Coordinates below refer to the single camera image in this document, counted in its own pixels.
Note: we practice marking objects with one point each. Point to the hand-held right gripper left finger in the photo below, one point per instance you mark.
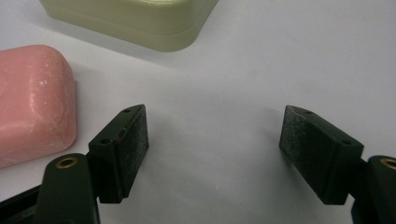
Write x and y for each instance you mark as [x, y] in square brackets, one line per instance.
[121, 155]

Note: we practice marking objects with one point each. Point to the pink soap bar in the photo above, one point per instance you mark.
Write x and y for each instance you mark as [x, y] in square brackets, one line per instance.
[34, 102]

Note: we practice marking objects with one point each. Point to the pale green soap box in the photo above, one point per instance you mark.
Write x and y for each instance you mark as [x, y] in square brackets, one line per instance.
[140, 18]

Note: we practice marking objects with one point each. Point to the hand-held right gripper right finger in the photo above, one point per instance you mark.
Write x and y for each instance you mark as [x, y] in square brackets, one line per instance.
[320, 155]

